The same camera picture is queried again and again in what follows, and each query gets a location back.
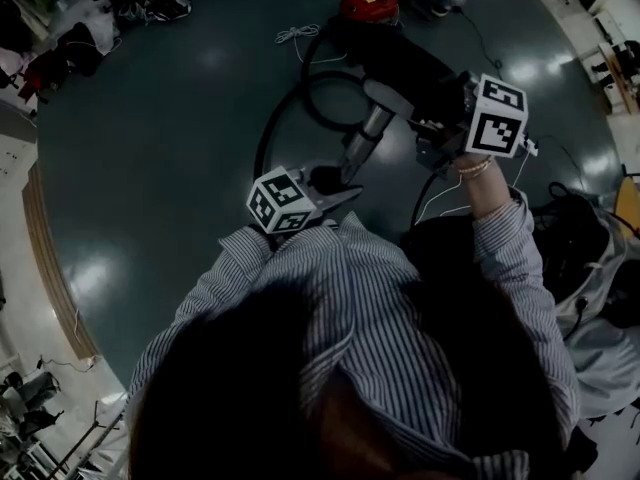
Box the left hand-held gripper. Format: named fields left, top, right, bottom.
left=246, top=160, right=364, bottom=234

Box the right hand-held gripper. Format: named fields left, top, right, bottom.
left=362, top=70, right=530, bottom=172

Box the black vacuum floor nozzle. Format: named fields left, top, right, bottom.
left=349, top=30, right=469, bottom=129

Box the metal vacuum wand tube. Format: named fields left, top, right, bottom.
left=319, top=105, right=396, bottom=189

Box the person's right forearm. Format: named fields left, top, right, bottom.
left=457, top=157, right=514, bottom=222

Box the red vacuum cleaner canister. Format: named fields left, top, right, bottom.
left=327, top=0, right=404, bottom=34

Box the person's striped shirt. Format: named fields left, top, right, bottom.
left=124, top=187, right=581, bottom=480

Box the black white striped garment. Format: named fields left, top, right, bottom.
left=117, top=0, right=194, bottom=24

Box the orange wooden table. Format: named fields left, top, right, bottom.
left=614, top=175, right=640, bottom=239

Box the pile of dark clothes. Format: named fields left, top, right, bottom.
left=0, top=0, right=126, bottom=105

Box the white drawer cabinet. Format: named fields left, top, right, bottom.
left=0, top=102, right=39, bottom=209

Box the black vacuum hose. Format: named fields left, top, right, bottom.
left=253, top=30, right=371, bottom=179

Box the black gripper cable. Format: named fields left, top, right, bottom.
left=409, top=167, right=451, bottom=234

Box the long black floor cable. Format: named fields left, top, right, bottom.
left=457, top=10, right=504, bottom=77

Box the gold bracelet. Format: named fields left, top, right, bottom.
left=457, top=157, right=494, bottom=177

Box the white coiled power cord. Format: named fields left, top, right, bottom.
left=274, top=23, right=347, bottom=65

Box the black cable with plug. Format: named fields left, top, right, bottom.
left=537, top=135, right=586, bottom=190

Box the grey metal shelf frame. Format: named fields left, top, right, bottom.
left=0, top=392, right=126, bottom=480

